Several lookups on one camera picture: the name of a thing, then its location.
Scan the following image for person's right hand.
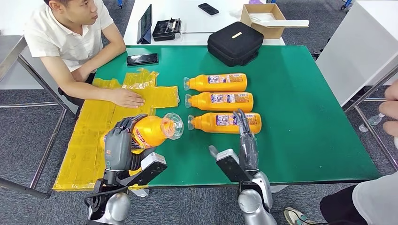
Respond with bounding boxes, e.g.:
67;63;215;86
106;88;146;109

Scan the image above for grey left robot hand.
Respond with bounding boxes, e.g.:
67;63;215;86
103;114;157;172

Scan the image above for person's hand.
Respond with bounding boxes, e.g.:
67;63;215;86
378;79;398;138

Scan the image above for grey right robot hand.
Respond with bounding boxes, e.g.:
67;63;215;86
208;108;260;173

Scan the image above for orange detergent bottle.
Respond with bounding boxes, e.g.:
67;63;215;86
183;73;248;93
99;112;184;155
185;91;254;113
187;112;262;135

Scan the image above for clear plastic water bottle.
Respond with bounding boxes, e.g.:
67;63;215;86
358;113;385;134

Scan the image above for yellow taped cardboard sheet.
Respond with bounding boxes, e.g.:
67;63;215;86
53;68;181;192

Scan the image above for black smartphone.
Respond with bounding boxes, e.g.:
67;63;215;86
198;3;220;16
126;53;159;67

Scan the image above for green table mat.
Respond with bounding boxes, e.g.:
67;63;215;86
93;45;383;188

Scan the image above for white table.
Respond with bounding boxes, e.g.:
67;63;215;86
0;0;80;115
315;0;398;108
123;0;286;47

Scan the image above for dark tablet with stand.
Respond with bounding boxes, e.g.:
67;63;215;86
137;4;153;45

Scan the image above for black plastic tray device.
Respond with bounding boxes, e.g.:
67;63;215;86
152;18;183;42

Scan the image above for person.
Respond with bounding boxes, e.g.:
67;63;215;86
23;0;146;109
283;172;398;225

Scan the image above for black chair base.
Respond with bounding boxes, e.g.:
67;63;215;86
311;38;331;62

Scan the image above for black zip carry case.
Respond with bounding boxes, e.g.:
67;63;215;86
207;21;265;68

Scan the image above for brown cardboard box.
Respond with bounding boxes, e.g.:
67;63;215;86
240;3;287;40

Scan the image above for steel table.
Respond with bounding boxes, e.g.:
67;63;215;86
0;35;69;200

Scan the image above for white foam board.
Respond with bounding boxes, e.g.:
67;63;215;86
262;20;310;29

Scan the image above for white plastic bag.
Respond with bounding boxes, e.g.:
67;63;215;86
249;13;277;26

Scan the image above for clear plastic wrap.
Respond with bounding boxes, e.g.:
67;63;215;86
229;8;246;20

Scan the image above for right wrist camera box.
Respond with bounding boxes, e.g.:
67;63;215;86
215;148;253;184

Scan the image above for steel table leg frame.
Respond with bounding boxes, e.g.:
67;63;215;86
343;63;398;173

